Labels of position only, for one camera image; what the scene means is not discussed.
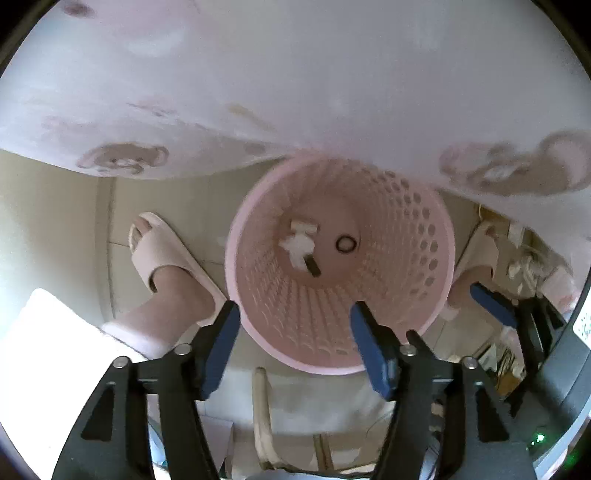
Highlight pink cartoon bed sheet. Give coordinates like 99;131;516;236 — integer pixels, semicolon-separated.
1;1;590;240

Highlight white tissue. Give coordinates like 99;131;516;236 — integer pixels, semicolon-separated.
280;233;315;271

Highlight right foot pink slipper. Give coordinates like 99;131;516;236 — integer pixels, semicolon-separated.
452;221;499;293

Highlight white thread spool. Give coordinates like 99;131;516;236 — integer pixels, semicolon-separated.
290;219;318;235

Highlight foot pink slipper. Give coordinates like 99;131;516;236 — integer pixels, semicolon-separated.
128;212;226;327
452;221;499;293

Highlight left foot pink slipper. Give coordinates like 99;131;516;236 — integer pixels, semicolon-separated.
128;212;226;327

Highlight pink plastic waste basket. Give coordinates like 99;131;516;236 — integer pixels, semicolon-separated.
225;155;455;376

